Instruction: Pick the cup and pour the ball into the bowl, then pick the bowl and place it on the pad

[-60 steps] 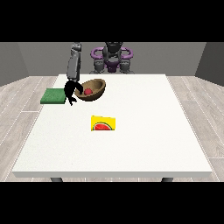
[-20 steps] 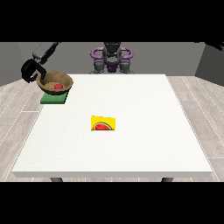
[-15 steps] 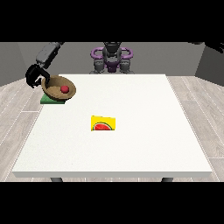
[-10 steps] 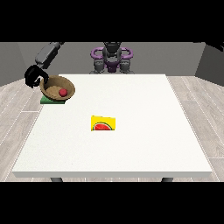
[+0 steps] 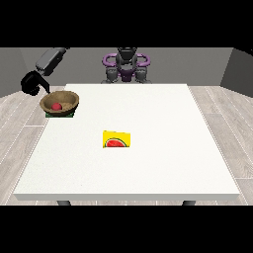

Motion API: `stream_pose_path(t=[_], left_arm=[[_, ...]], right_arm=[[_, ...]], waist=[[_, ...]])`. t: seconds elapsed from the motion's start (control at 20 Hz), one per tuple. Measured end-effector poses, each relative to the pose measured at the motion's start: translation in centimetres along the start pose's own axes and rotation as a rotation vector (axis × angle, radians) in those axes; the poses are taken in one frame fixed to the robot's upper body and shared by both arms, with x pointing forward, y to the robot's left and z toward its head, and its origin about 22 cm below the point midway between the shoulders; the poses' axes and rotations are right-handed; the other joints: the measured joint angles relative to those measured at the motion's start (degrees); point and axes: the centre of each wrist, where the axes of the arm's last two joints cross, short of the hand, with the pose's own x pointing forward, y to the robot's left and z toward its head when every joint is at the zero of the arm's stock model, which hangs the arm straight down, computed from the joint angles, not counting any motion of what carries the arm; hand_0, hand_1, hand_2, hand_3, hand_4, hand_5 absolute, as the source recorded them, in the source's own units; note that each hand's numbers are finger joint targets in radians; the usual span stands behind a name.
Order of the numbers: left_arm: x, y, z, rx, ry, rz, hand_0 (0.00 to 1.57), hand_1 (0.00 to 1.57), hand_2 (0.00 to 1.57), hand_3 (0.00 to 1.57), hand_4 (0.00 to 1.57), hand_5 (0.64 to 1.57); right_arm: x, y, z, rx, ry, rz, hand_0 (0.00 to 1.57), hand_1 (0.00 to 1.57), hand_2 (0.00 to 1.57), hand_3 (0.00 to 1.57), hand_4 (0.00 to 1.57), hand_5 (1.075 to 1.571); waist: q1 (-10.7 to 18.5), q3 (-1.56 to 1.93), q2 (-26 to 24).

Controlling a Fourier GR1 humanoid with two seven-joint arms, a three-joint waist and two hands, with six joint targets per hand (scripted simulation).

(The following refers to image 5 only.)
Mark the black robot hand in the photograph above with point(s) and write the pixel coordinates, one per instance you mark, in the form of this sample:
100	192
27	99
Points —
32	83

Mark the small red ball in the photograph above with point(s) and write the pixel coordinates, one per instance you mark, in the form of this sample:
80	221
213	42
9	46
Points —
56	106

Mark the brown wooden bowl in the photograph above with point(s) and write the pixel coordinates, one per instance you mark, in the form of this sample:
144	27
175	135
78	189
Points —
67	99

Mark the green square pad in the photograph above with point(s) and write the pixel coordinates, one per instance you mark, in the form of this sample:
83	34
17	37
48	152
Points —
69	114

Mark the grey robot trunk purple rings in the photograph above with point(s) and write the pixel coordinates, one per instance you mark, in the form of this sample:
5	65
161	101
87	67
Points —
126	67

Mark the dark table leg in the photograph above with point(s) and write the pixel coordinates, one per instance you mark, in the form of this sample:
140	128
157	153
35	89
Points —
64	203
188	203

